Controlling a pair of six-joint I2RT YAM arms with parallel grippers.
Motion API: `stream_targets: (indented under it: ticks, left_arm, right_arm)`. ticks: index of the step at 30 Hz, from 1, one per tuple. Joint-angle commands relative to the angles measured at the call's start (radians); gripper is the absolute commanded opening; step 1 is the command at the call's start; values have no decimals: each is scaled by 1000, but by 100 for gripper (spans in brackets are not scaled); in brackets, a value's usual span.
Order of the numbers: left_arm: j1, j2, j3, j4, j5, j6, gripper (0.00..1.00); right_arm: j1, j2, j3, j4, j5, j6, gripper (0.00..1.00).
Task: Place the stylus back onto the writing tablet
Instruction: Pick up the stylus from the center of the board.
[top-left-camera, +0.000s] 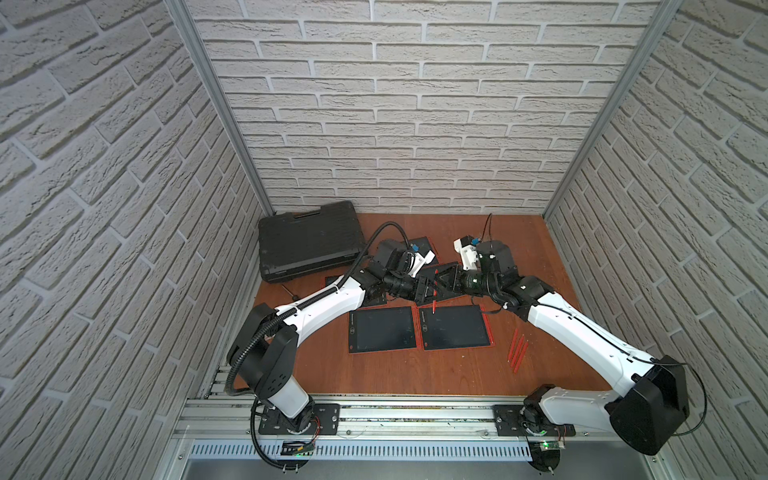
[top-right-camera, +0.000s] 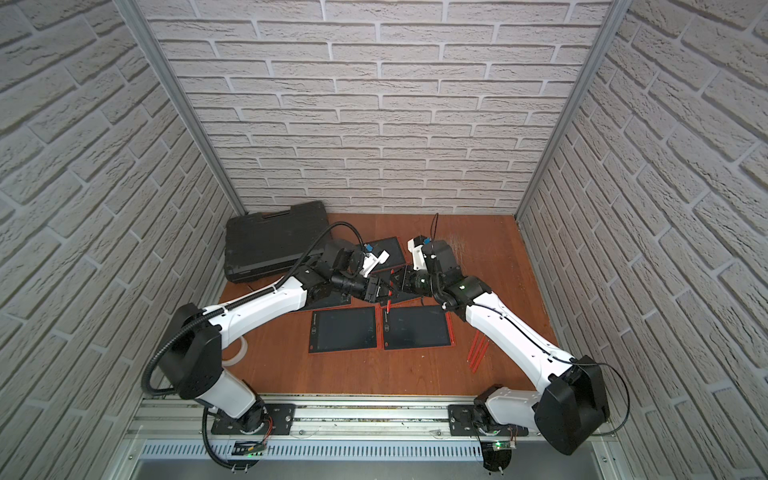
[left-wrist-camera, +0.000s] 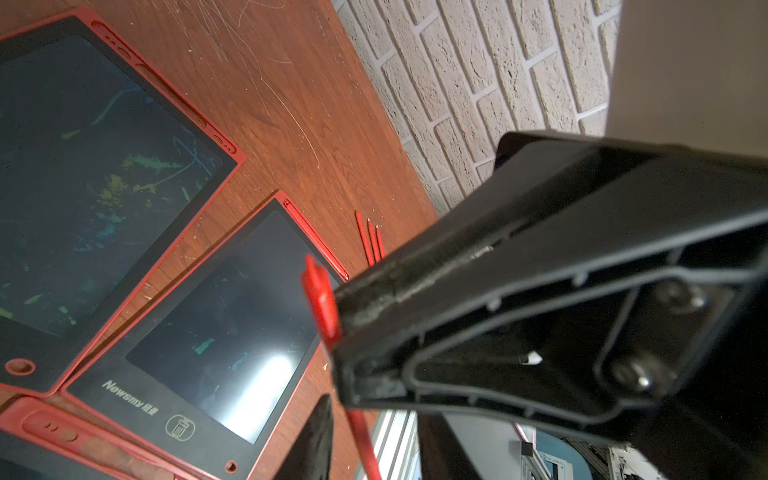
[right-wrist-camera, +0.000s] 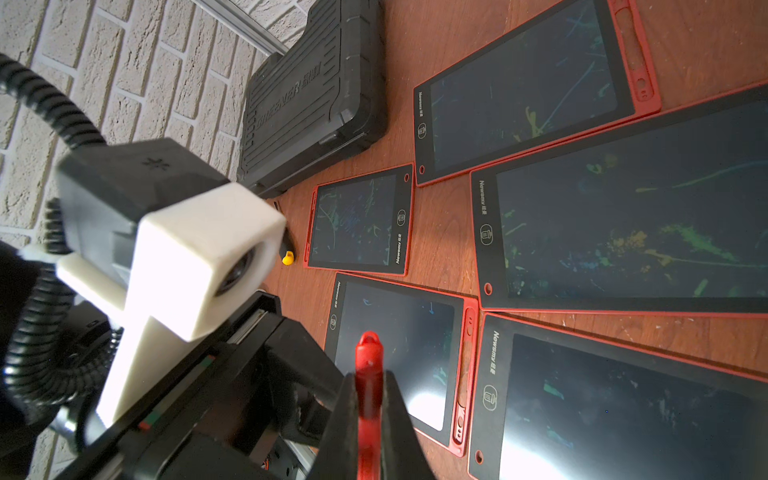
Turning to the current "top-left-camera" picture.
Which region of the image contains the black plastic tool case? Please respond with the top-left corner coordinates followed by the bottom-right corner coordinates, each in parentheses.
top-left (258, 201), bottom-right (366, 284)

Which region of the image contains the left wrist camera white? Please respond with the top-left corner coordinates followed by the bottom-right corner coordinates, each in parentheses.
top-left (408, 249), bottom-right (435, 278)

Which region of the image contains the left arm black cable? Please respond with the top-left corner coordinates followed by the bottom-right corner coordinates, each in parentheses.
top-left (223, 220), bottom-right (415, 472)

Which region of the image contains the black screwdriver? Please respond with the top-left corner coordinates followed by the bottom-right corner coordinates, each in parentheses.
top-left (281, 284), bottom-right (301, 302)

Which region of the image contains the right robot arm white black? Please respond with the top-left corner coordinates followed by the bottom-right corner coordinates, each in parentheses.
top-left (436, 236), bottom-right (690, 455)

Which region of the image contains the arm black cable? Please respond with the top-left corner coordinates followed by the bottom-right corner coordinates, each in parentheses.
top-left (482, 213), bottom-right (709, 438)
top-left (223, 220), bottom-right (415, 472)

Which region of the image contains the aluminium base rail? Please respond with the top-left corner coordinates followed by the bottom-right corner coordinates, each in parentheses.
top-left (152, 392), bottom-right (685, 480)

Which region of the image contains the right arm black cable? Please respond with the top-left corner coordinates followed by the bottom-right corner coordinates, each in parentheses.
top-left (482, 213), bottom-right (709, 438)

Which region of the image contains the writing tablet red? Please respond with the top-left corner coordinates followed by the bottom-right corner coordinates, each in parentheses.
top-left (410, 236), bottom-right (435, 257)
top-left (324, 275), bottom-right (344, 288)

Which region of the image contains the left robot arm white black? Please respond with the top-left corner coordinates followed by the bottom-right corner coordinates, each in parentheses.
top-left (224, 239), bottom-right (435, 432)

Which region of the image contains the left writing tablet red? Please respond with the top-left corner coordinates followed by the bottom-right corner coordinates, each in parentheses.
top-left (324, 275), bottom-right (344, 288)

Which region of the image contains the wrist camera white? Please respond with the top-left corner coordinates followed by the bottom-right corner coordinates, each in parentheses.
top-left (453, 236), bottom-right (480, 271)
top-left (408, 249), bottom-right (435, 278)

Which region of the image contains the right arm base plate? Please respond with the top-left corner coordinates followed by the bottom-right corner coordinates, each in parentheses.
top-left (492, 404), bottom-right (576, 438)

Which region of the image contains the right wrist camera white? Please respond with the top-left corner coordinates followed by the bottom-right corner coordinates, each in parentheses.
top-left (453, 236), bottom-right (480, 271)

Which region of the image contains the far writing tablet red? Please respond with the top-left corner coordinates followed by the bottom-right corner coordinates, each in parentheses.
top-left (410, 236), bottom-right (435, 257)

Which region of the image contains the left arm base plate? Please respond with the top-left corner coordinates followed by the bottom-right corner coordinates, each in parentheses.
top-left (258, 402), bottom-right (340, 435)

